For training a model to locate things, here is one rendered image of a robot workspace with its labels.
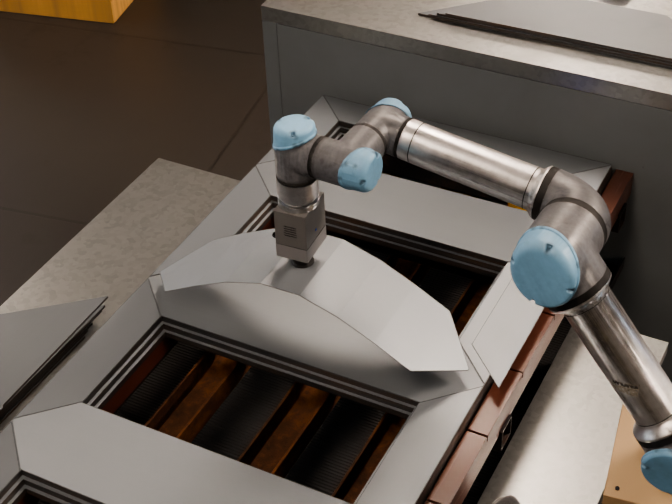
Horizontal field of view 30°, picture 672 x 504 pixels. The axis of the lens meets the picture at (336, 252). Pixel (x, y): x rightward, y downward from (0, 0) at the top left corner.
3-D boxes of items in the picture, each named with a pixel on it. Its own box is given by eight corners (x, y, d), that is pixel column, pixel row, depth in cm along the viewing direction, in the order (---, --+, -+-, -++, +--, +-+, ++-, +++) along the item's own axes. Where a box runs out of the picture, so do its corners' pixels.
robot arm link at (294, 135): (304, 141, 211) (261, 128, 214) (307, 194, 218) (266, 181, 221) (328, 118, 216) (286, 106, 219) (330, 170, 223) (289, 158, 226)
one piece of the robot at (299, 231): (278, 163, 229) (284, 234, 239) (256, 190, 222) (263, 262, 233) (327, 174, 225) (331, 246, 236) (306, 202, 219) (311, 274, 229)
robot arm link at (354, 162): (393, 132, 215) (338, 117, 219) (362, 166, 207) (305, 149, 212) (394, 170, 220) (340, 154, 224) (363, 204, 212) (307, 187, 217)
